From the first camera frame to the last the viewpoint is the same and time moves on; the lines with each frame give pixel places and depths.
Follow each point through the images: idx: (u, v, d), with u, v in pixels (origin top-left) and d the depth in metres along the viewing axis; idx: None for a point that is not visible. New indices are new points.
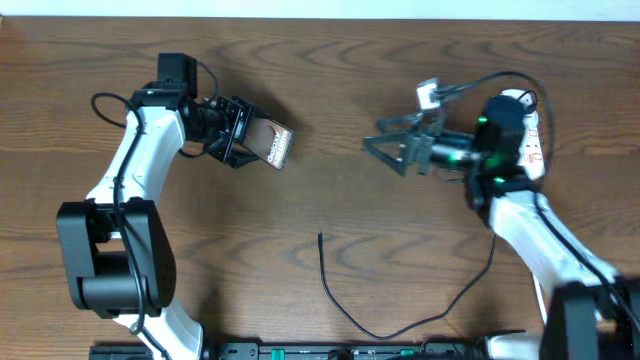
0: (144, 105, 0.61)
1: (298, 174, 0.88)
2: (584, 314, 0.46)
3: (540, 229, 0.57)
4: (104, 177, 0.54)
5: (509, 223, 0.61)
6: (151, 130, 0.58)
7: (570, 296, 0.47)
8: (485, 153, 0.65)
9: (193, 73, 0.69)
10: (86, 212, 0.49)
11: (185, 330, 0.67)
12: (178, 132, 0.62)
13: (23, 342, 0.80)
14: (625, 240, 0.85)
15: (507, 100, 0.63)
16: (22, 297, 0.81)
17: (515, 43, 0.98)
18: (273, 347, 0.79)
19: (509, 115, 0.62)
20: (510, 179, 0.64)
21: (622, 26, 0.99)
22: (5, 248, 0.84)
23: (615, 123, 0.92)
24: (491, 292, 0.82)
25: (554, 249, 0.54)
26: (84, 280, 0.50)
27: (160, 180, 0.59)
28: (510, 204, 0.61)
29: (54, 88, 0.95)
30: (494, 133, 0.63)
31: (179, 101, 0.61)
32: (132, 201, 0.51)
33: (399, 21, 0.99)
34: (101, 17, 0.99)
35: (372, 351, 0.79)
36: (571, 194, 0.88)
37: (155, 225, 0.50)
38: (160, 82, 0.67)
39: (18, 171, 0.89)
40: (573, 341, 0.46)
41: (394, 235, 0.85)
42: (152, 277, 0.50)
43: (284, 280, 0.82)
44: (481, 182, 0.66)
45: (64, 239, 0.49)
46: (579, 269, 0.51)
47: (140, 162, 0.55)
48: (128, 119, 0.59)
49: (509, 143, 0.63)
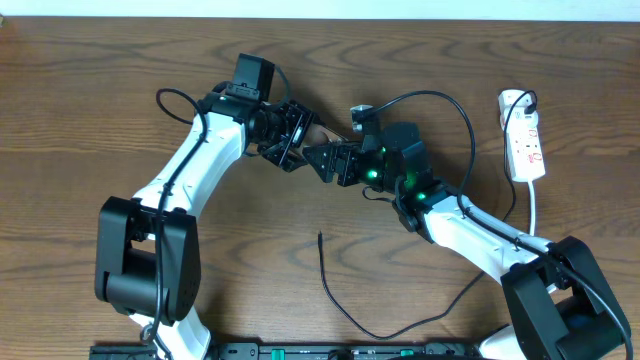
0: (211, 110, 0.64)
1: (298, 174, 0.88)
2: (534, 291, 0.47)
3: (472, 230, 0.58)
4: (157, 179, 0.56)
5: (446, 233, 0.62)
6: (212, 141, 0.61)
7: (516, 280, 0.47)
8: (398, 177, 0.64)
9: (268, 80, 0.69)
10: (130, 212, 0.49)
11: (193, 334, 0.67)
12: (238, 147, 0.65)
13: (18, 343, 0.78)
14: (629, 239, 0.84)
15: (397, 126, 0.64)
16: (18, 298, 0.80)
17: (514, 43, 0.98)
18: (273, 347, 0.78)
19: (404, 139, 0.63)
20: (433, 192, 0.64)
21: (617, 27, 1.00)
22: (4, 249, 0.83)
23: (614, 122, 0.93)
24: (490, 292, 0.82)
25: (489, 242, 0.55)
26: (111, 275, 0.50)
27: (208, 193, 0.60)
28: (438, 215, 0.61)
29: (54, 88, 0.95)
30: (397, 158, 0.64)
31: (247, 114, 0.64)
32: (176, 212, 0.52)
33: (398, 22, 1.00)
34: (103, 18, 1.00)
35: (372, 351, 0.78)
36: (573, 194, 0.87)
37: (190, 244, 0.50)
38: (234, 84, 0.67)
39: (18, 171, 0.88)
40: (534, 320, 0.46)
41: (394, 235, 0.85)
42: (174, 292, 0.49)
43: (284, 280, 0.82)
44: (409, 204, 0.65)
45: (103, 234, 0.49)
46: (515, 251, 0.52)
47: (193, 173, 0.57)
48: (195, 122, 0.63)
49: (418, 165, 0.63)
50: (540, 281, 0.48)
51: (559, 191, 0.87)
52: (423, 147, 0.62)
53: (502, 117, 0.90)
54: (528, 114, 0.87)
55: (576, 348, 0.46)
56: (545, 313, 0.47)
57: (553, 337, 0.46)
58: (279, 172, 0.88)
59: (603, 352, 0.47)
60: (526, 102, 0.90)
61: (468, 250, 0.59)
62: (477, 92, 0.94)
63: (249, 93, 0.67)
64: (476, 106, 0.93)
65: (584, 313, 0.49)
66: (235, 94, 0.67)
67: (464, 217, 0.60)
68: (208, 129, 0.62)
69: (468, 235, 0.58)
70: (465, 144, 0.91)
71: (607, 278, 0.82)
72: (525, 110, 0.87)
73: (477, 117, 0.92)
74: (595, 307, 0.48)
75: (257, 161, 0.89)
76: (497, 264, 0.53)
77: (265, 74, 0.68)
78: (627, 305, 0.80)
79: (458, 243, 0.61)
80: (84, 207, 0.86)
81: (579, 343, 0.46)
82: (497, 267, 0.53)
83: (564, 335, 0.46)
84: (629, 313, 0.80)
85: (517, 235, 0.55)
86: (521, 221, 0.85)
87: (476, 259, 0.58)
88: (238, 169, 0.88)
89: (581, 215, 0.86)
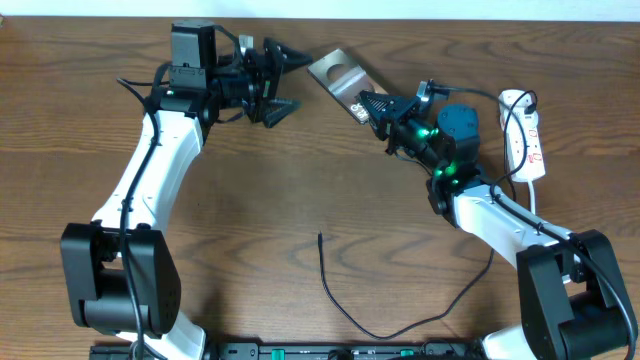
0: (161, 107, 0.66)
1: (299, 174, 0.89)
2: (543, 279, 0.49)
3: (498, 214, 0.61)
4: (113, 195, 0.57)
5: (471, 217, 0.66)
6: (166, 142, 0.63)
7: (533, 259, 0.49)
8: (443, 161, 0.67)
9: (207, 47, 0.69)
10: (91, 236, 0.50)
11: (185, 336, 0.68)
12: (196, 140, 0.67)
13: (18, 343, 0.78)
14: (632, 239, 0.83)
15: (457, 109, 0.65)
16: (18, 297, 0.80)
17: (513, 43, 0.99)
18: (273, 347, 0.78)
19: (459, 127, 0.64)
20: (467, 181, 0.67)
21: (614, 28, 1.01)
22: (4, 248, 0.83)
23: (615, 122, 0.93)
24: (491, 291, 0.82)
25: (512, 225, 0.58)
26: (86, 301, 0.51)
27: (172, 196, 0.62)
28: (467, 199, 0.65)
29: (55, 88, 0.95)
30: (447, 144, 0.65)
31: (197, 108, 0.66)
32: (139, 229, 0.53)
33: (397, 22, 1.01)
34: (104, 19, 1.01)
35: (372, 351, 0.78)
36: (573, 194, 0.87)
37: (160, 259, 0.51)
38: (176, 67, 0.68)
39: (19, 170, 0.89)
40: (542, 304, 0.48)
41: (394, 235, 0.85)
42: (154, 307, 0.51)
43: (283, 280, 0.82)
44: (443, 188, 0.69)
45: (69, 263, 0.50)
46: (538, 235, 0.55)
47: (150, 183, 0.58)
48: (145, 124, 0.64)
49: (465, 157, 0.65)
50: (554, 267, 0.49)
51: (560, 191, 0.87)
52: (477, 139, 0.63)
53: (502, 117, 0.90)
54: (528, 114, 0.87)
55: (580, 337, 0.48)
56: (551, 306, 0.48)
57: (556, 322, 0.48)
58: (279, 172, 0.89)
59: (606, 346, 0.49)
60: (526, 102, 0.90)
61: (491, 235, 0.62)
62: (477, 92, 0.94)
63: (192, 72, 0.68)
64: (477, 107, 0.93)
65: (595, 305, 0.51)
66: (179, 75, 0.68)
67: (493, 202, 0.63)
68: (159, 131, 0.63)
69: (494, 220, 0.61)
70: None
71: None
72: (525, 110, 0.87)
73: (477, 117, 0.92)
74: (606, 302, 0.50)
75: (257, 162, 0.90)
76: (516, 243, 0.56)
77: (201, 42, 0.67)
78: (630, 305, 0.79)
79: (481, 227, 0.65)
80: (84, 206, 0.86)
81: (582, 333, 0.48)
82: (513, 244, 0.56)
83: (568, 321, 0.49)
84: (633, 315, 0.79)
85: (540, 222, 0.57)
86: None
87: (498, 243, 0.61)
88: (237, 170, 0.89)
89: (582, 215, 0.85)
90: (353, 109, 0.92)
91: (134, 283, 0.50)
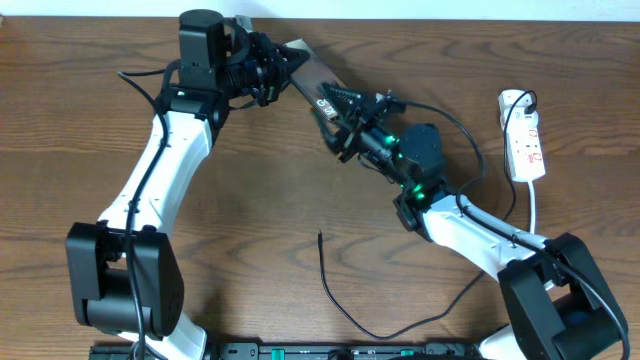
0: (171, 109, 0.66)
1: (298, 174, 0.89)
2: (533, 287, 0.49)
3: (472, 229, 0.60)
4: (122, 195, 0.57)
5: (446, 233, 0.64)
6: (174, 143, 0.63)
7: (518, 276, 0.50)
8: (409, 182, 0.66)
9: (217, 43, 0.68)
10: (96, 237, 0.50)
11: (185, 335, 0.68)
12: (203, 143, 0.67)
13: (17, 344, 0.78)
14: (632, 239, 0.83)
15: (419, 131, 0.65)
16: (17, 297, 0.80)
17: (512, 43, 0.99)
18: (273, 347, 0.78)
19: (424, 152, 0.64)
20: (432, 192, 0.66)
21: (614, 27, 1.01)
22: (5, 248, 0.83)
23: (614, 122, 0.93)
24: (490, 291, 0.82)
25: (487, 240, 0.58)
26: (90, 301, 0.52)
27: (180, 199, 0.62)
28: (437, 213, 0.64)
29: (54, 88, 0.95)
30: (415, 169, 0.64)
31: (208, 109, 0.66)
32: (145, 231, 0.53)
33: (397, 22, 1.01)
34: (103, 19, 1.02)
35: (372, 351, 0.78)
36: (573, 194, 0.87)
37: (164, 261, 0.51)
38: (185, 66, 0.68)
39: (18, 170, 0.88)
40: (533, 318, 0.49)
41: (394, 235, 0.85)
42: (157, 309, 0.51)
43: (284, 280, 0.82)
44: (412, 205, 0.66)
45: (73, 263, 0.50)
46: (513, 248, 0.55)
47: (159, 184, 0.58)
48: (156, 124, 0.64)
49: (432, 175, 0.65)
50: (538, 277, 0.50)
51: (560, 190, 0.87)
52: (443, 161, 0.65)
53: (502, 117, 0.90)
54: (528, 114, 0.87)
55: (572, 343, 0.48)
56: (543, 313, 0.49)
57: (547, 331, 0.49)
58: (279, 172, 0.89)
59: (600, 348, 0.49)
60: (526, 102, 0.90)
61: (467, 248, 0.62)
62: (476, 91, 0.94)
63: (203, 71, 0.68)
64: (477, 106, 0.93)
65: (582, 308, 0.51)
66: (189, 73, 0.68)
67: (462, 215, 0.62)
68: (168, 132, 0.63)
69: (467, 236, 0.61)
70: (466, 142, 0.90)
71: (608, 278, 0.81)
72: (525, 110, 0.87)
73: (477, 117, 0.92)
74: (591, 304, 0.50)
75: (256, 162, 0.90)
76: (494, 260, 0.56)
77: (211, 42, 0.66)
78: (631, 305, 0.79)
79: (457, 241, 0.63)
80: (84, 206, 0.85)
81: (574, 340, 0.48)
82: (493, 263, 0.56)
83: (561, 331, 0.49)
84: (634, 314, 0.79)
85: (513, 232, 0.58)
86: (521, 220, 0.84)
87: (474, 256, 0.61)
88: (235, 169, 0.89)
89: (581, 216, 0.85)
90: (321, 104, 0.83)
91: (137, 285, 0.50)
